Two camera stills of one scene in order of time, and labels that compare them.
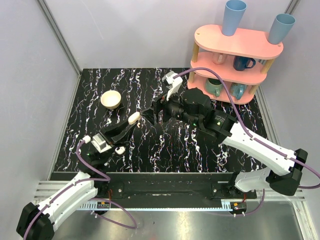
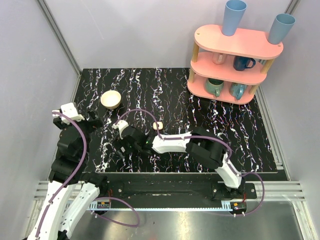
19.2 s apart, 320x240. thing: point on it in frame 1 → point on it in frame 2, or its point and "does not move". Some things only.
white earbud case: x=133 y=117 → x=160 y=125
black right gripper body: x=173 y=108 → x=119 y=143
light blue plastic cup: x=234 y=11 does not move
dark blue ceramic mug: x=241 y=63 does not move
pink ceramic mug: x=218 y=58 does not move
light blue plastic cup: x=280 y=27 does not move
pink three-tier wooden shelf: x=242 y=58 does not move
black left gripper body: x=109 y=135 → x=88 y=121
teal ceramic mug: x=214 y=86 does not move
